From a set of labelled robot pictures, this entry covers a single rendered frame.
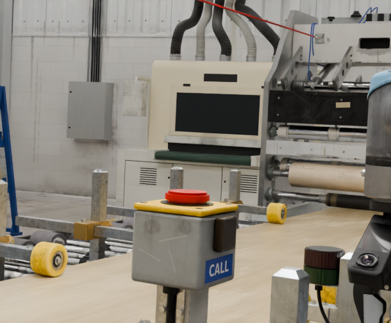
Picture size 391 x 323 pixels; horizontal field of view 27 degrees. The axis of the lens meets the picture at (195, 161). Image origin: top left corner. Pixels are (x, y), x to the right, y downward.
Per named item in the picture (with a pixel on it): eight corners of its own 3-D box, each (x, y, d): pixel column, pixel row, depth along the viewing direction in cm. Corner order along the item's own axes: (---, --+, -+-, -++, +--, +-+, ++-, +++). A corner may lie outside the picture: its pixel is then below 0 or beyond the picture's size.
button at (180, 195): (216, 210, 72) (217, 191, 72) (195, 214, 69) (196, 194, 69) (178, 206, 74) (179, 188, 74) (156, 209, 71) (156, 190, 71)
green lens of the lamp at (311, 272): (349, 280, 120) (349, 266, 120) (335, 286, 115) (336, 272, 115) (311, 275, 123) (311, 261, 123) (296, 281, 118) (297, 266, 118)
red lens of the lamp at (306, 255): (349, 263, 120) (350, 249, 120) (336, 269, 115) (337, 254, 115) (311, 259, 123) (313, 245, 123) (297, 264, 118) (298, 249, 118)
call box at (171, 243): (234, 288, 73) (239, 203, 73) (198, 300, 67) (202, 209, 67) (169, 277, 77) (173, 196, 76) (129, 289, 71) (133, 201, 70)
